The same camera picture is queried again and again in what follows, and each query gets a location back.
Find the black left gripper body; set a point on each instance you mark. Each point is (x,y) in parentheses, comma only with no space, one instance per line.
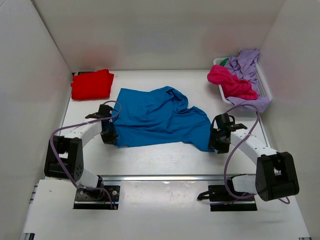
(109,134)

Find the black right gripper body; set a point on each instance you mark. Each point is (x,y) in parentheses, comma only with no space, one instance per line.
(216,142)

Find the blue t shirt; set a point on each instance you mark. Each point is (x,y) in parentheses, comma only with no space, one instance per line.
(160,116)

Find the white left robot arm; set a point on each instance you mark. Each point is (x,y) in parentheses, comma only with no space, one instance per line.
(65,158)

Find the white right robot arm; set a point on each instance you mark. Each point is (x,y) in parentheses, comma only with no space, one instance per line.
(275,175)

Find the pink t shirt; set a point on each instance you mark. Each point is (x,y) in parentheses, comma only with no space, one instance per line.
(231,85)

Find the red folded t shirt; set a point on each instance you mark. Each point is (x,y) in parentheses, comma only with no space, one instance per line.
(92,86)

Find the white plastic basket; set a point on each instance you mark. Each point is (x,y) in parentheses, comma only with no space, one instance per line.
(262,85)

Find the green t shirt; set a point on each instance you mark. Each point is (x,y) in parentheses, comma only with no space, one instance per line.
(223,62)

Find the lavender t shirt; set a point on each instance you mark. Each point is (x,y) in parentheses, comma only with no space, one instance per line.
(244,67)

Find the aluminium table edge rail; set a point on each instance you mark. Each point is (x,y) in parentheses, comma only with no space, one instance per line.
(160,162)

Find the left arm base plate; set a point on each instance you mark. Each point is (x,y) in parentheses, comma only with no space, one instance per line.
(98,199)

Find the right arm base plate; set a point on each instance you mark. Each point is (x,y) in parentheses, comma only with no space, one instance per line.
(221,201)

